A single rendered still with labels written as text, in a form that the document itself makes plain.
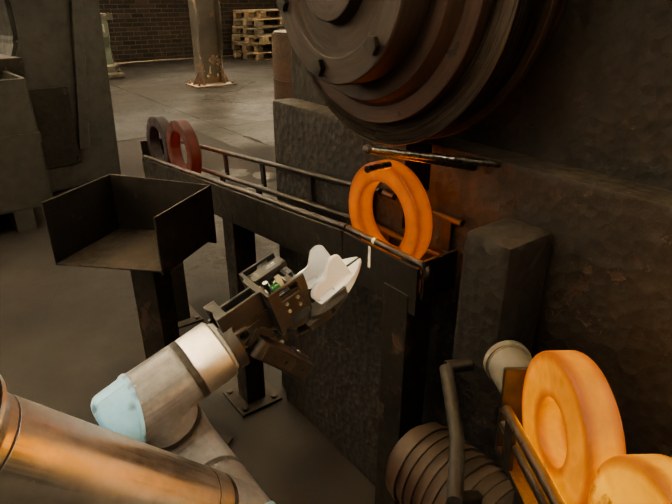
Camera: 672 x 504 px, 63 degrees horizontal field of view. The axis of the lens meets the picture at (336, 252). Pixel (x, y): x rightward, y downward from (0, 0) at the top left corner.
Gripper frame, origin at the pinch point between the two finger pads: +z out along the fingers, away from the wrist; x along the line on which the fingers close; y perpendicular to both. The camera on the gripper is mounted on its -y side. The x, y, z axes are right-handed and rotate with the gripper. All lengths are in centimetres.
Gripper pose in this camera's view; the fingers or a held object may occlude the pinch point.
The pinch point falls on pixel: (353, 268)
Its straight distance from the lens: 74.0
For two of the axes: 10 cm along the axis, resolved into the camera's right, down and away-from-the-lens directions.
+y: -2.4, -7.7, -5.9
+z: 7.6, -5.3, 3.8
